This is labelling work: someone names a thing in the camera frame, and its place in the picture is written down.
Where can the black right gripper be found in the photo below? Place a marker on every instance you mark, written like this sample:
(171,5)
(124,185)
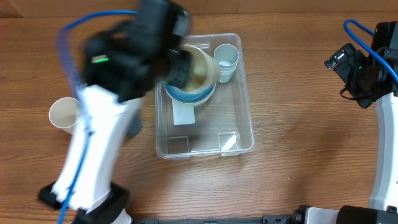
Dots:
(340,62)

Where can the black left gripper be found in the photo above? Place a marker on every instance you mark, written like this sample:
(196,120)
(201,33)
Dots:
(175,75)

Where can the teal blue bowl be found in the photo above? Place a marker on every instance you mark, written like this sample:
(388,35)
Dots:
(184,97)

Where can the tall cream cup back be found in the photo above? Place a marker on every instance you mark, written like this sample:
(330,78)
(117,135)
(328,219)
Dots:
(204,70)

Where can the tall cream cup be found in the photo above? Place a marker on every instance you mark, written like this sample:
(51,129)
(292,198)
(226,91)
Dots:
(204,70)
(65,113)

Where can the cream bowl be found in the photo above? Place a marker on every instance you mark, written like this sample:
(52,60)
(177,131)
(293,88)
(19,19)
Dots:
(198,103)

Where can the small mint green cup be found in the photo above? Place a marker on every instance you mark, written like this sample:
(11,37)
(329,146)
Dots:
(225,77)

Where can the small grey cup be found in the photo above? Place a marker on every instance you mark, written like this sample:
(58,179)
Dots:
(227,55)

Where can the small light blue cup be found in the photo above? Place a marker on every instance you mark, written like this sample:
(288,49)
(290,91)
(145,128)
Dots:
(226,66)

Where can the small pink cup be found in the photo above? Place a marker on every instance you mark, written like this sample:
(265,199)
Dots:
(227,73)

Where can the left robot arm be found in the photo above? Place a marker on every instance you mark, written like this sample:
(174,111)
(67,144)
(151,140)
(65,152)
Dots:
(84,184)

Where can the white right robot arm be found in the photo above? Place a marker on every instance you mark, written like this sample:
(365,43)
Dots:
(381,45)

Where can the tall blue cup front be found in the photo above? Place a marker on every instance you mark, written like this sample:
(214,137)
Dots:
(136,125)

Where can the white label in bin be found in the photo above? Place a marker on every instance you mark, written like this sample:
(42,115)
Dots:
(182,114)

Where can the tall cream cup front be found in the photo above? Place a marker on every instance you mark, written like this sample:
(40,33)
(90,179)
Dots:
(65,113)

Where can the clear plastic storage bin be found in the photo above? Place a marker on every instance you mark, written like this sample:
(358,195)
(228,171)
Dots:
(222,125)

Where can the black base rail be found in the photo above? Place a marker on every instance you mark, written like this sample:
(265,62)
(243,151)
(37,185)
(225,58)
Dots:
(266,219)

